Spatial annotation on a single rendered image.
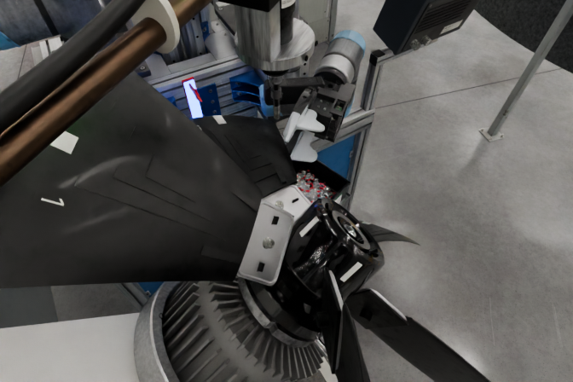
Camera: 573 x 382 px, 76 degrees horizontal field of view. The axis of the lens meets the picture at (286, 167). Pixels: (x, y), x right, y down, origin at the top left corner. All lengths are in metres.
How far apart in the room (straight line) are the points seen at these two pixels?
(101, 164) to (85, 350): 0.25
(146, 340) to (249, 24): 0.39
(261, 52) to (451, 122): 2.32
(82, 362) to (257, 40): 0.39
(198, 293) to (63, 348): 0.15
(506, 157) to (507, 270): 0.74
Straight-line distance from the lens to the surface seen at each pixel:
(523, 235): 2.21
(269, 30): 0.29
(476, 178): 2.32
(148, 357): 0.52
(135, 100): 0.39
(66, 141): 0.34
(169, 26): 0.19
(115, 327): 0.55
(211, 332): 0.49
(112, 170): 0.35
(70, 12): 1.05
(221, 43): 1.31
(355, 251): 0.44
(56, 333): 0.52
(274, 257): 0.45
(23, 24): 1.05
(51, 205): 0.32
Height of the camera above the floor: 1.64
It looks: 51 degrees down
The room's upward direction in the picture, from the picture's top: straight up
